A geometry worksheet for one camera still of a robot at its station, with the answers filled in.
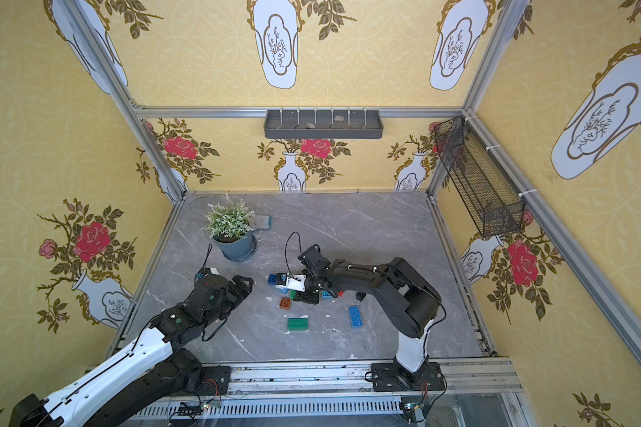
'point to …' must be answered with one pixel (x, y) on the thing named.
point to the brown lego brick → (285, 303)
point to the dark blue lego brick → (272, 278)
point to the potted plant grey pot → (229, 223)
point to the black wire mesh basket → (490, 197)
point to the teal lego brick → (326, 294)
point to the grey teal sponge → (263, 221)
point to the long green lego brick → (297, 324)
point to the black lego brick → (361, 295)
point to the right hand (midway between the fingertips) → (297, 294)
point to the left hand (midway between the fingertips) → (252, 287)
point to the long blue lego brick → (355, 316)
